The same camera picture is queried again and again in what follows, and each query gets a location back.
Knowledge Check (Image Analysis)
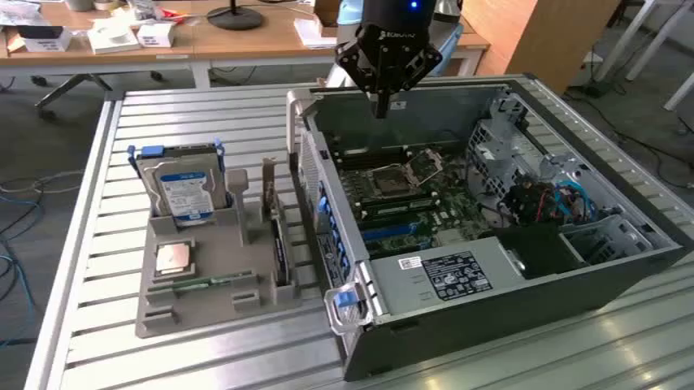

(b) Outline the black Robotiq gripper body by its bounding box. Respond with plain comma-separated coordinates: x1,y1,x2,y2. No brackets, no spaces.
355,0,437,95

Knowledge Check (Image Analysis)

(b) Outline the black GPU card metal bracket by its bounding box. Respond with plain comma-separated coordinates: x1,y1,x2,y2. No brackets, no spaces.
261,157,292,288

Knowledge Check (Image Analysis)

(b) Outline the white paper booklet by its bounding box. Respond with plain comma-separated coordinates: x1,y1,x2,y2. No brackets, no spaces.
293,18,340,50

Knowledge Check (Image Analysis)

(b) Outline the brown cardboard box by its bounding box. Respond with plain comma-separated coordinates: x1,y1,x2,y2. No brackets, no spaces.
313,0,343,28

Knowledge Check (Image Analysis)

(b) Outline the open metal socket cover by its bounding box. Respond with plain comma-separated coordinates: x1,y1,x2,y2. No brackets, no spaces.
403,146,447,182

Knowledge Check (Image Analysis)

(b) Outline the black round lamp base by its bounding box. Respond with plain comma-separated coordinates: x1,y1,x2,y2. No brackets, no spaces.
205,0,265,30

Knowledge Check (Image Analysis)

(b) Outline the perforated metal drive cage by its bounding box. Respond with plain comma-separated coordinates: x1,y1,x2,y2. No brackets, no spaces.
465,117,543,196

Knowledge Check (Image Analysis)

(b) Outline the CPU socket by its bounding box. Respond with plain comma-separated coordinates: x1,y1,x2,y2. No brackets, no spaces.
371,164,416,200

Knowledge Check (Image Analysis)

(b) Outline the wooden cabinet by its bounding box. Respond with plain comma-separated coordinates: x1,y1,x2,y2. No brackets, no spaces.
459,0,622,93

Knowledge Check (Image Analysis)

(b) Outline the white electrical box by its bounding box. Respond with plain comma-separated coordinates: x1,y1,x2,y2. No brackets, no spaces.
579,52,606,89

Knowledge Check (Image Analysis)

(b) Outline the green motherboard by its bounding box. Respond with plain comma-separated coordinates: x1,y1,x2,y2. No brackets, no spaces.
329,137,500,261

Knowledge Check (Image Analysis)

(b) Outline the installed black RAM stick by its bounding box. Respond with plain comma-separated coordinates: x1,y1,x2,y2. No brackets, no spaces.
367,197,439,223

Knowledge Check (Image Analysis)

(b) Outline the white box with black print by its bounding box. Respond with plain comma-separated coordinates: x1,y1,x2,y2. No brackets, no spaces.
134,22,177,49

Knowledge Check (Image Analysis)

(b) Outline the blue expansion slot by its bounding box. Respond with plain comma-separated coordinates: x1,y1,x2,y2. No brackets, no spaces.
361,224,423,241

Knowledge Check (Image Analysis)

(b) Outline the hard disk in blue caddy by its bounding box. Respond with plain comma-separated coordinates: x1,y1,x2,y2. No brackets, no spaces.
126,137,232,228

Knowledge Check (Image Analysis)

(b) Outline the white box with round disc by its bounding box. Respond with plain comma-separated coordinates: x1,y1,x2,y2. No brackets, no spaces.
85,24,141,54

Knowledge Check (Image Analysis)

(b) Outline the wooden desk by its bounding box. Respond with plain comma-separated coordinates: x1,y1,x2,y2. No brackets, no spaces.
0,0,492,89

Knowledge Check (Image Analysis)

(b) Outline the grey plastic parts rack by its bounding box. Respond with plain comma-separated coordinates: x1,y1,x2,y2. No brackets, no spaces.
133,168,304,339

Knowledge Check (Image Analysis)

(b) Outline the grey wheeled desk foot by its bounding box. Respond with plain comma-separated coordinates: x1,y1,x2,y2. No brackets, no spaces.
32,71,164,121

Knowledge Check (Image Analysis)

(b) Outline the grey power supply with label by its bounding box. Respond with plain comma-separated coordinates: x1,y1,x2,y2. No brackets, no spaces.
356,237,527,318

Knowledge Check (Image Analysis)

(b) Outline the silver disk bay cage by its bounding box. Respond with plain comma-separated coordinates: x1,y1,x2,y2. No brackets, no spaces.
557,214,655,267

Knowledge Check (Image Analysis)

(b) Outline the white box with black lid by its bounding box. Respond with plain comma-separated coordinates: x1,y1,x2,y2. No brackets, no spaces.
14,24,72,53

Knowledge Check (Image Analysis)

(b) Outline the copper-toned CPU chip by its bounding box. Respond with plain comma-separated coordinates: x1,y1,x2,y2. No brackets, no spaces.
153,243,193,274

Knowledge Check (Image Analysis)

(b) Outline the green RAM stick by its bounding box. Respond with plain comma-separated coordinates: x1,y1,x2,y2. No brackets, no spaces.
148,272,256,292

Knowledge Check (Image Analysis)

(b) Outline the black open PC case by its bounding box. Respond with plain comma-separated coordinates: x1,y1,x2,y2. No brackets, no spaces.
285,72,688,382

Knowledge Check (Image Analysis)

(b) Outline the white table frame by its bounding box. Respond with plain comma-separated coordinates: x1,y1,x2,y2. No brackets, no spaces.
592,0,694,111

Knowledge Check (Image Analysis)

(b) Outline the blue wire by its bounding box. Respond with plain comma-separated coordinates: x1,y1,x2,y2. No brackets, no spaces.
552,180,597,223

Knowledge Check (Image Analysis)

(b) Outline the red wire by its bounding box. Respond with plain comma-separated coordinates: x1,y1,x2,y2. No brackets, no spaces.
535,186,559,220

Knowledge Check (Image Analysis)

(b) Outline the white floor cable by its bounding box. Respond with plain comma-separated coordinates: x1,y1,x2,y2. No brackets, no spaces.
0,170,85,195

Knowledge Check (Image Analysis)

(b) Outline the blue floor cable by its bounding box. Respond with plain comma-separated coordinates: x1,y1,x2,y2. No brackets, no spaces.
0,194,42,346

